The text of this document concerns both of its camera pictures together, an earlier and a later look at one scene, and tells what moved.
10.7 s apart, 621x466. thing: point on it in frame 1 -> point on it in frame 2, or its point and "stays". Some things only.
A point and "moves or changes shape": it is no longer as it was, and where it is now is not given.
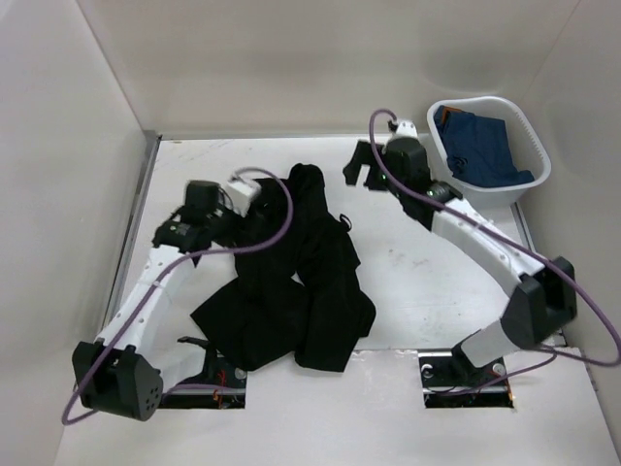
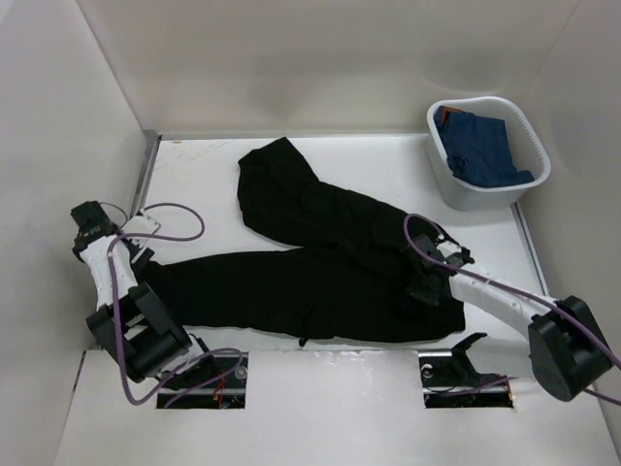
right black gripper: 352,171 -> 416,291
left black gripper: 238,239 -> 139,254
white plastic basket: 487,149 stays
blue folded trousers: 478,149 stays
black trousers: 301,295 moves or changes shape
